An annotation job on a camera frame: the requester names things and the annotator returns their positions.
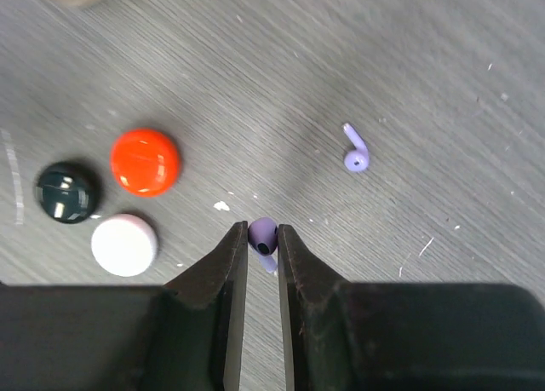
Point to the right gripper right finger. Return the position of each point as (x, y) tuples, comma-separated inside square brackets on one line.
[(317, 325)]

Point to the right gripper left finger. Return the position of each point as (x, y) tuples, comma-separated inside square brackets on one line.
[(204, 330)]

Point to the purple earbud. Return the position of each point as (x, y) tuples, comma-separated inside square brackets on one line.
[(263, 238), (357, 159)]

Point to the black earbud case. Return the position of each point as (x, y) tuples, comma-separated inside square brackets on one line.
[(68, 192)]

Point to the white earbud case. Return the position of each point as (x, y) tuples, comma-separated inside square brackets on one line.
[(124, 245)]

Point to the red earbud case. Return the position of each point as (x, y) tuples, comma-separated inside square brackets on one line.
[(145, 162)]

